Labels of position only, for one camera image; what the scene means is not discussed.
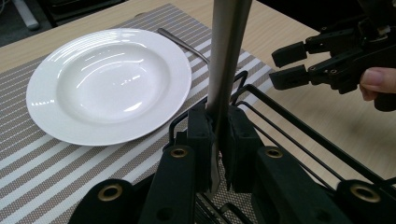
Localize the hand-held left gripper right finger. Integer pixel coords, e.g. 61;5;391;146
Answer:
221;105;263;193

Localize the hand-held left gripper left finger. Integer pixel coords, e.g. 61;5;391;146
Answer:
186;103;217;193

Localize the black wire rack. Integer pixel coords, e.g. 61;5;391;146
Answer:
167;70;396;224

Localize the silver table knife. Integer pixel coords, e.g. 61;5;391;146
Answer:
205;0;254;201

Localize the white deep plate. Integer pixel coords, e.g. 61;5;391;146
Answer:
25;27;192;147

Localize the brown white striped placemat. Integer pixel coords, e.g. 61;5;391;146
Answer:
0;3;276;224

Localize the dark furniture base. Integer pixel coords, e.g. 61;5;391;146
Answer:
36;0;127;28

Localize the white stand leg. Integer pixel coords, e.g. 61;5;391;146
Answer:
10;0;40;32

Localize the silver cutlery handle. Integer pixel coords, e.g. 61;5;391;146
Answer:
156;27;211;65

